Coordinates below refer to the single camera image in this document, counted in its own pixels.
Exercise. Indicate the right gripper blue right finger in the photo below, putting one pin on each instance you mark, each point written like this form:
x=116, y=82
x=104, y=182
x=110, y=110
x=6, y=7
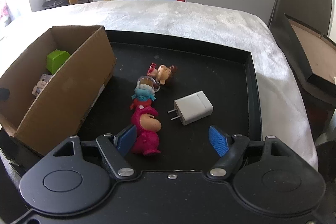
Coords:
x=230, y=149

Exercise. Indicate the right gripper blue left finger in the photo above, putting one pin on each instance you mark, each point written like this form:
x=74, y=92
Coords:
x=114, y=148

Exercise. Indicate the pink dinosaur suit figurine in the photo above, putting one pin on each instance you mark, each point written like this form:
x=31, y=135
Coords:
x=147, y=125

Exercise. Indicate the white USB wall charger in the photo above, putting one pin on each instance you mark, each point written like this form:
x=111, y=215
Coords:
x=192, y=108

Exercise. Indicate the blue haired red figurine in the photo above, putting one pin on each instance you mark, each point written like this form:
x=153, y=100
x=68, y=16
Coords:
x=143, y=96

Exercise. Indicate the brown cardboard box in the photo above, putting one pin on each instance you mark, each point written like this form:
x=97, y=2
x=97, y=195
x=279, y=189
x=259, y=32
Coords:
x=42, y=122

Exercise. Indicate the white fluffy blanket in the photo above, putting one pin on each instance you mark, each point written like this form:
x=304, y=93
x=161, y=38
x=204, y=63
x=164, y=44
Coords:
x=282, y=109

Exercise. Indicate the black shallow tray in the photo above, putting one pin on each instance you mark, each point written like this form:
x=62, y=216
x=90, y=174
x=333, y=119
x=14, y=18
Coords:
x=226, y=75

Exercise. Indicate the grey bunny cube toy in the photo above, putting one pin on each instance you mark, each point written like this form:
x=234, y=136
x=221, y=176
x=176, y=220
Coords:
x=41, y=84

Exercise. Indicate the green plastic cube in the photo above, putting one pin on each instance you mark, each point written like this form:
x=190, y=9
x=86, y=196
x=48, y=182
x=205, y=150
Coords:
x=55, y=60

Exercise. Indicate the large brown cardboard panel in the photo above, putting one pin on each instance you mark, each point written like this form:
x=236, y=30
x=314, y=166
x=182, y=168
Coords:
x=314, y=13

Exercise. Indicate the black picture frame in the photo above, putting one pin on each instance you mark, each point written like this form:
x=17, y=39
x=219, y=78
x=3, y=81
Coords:
x=310, y=53

